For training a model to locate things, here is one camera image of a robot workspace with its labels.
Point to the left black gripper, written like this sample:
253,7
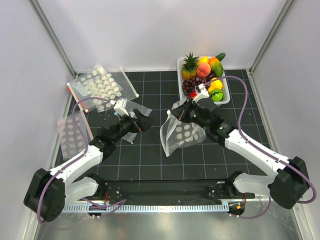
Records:
140,123

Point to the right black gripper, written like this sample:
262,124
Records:
181,113

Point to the white-dotted zip bag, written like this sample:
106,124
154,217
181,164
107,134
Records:
175,134

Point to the green toy watermelon ball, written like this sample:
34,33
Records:
217,95

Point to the orange green toy mango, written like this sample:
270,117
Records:
216,66

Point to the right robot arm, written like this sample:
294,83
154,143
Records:
285,180

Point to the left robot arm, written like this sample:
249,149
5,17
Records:
51,190

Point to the blue zipper clear bag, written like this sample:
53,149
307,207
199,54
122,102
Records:
130,106

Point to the white zipper clear bag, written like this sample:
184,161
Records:
120,86

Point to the white-dotted bag stack top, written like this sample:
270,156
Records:
98,83

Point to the pink-dotted zip bag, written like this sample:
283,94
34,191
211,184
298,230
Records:
72,133

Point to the red zipper clear bag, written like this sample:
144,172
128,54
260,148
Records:
77,92

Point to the red toy chili pepper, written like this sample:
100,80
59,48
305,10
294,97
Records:
193,94

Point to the yellow toy pear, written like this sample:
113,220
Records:
216,84

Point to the toy pineapple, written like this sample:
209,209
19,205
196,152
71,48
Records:
189,66

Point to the toy peach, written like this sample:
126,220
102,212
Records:
203,69

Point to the toy lemon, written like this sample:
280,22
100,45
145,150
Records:
203,59

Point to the toy green cucumber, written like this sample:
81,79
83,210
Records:
220,56

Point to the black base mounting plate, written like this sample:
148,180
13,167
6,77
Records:
168,192

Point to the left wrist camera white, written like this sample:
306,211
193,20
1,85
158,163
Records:
119,107

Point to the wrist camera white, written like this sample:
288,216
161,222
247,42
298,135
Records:
119,107
201,93

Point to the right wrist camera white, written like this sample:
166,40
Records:
201,93

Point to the slotted cable duct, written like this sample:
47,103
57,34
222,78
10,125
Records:
85,207

